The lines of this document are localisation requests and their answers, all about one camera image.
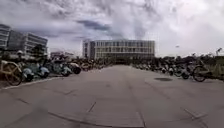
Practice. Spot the wide grey multi-storey building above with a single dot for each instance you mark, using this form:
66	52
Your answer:
120	49

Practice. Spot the grey concrete slab pavement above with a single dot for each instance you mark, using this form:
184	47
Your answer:
113	96

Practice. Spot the low pale building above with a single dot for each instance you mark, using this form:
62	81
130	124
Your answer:
60	54

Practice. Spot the dark manhole cover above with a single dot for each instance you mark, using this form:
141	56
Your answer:
163	79

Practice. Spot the row of parked bicycles and scooters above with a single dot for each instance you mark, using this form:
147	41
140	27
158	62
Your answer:
186	68
50	68

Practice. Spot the glass-fronted office building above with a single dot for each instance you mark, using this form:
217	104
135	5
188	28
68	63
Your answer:
26	41

